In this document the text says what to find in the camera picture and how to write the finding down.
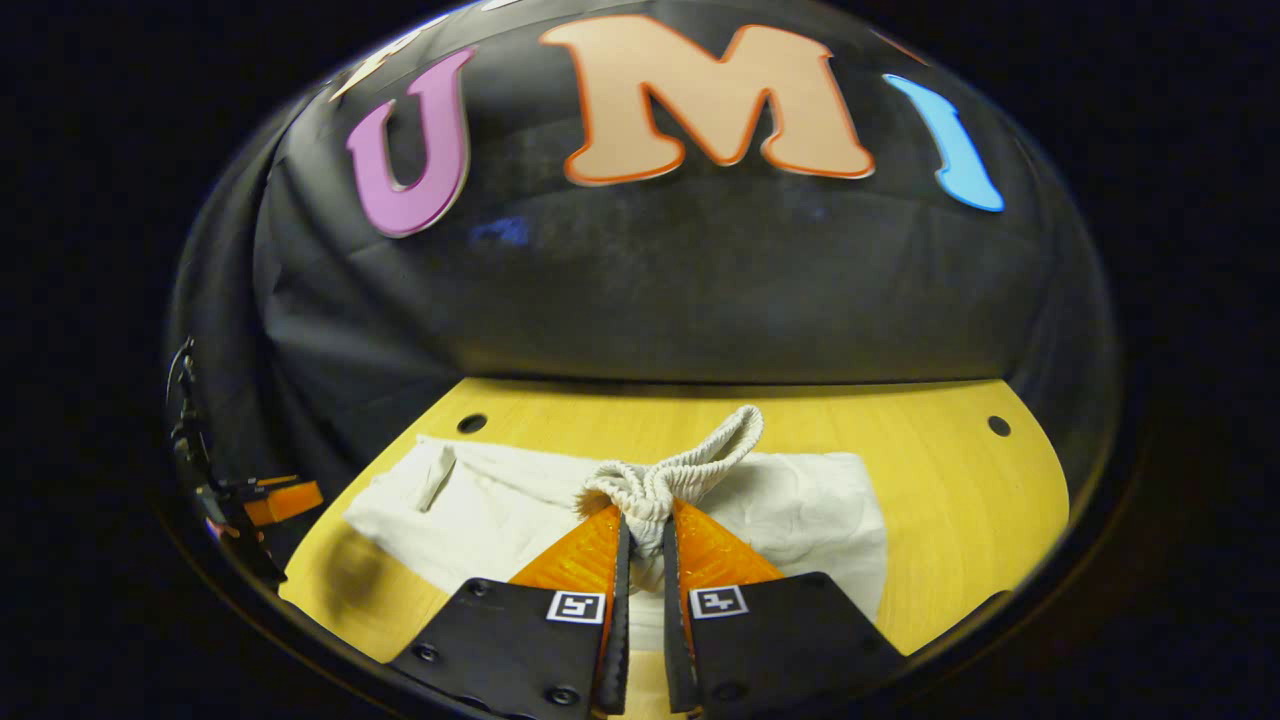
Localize black backdrop cloth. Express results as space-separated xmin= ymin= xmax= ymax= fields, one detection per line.
xmin=165 ymin=0 xmax=1121 ymax=561

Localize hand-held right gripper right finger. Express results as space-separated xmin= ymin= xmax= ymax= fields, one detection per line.
xmin=660 ymin=497 xmax=909 ymax=719

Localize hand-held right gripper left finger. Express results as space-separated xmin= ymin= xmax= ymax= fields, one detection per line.
xmin=386 ymin=503 xmax=635 ymax=720

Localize white jeans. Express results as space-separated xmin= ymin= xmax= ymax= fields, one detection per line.
xmin=342 ymin=404 xmax=891 ymax=720

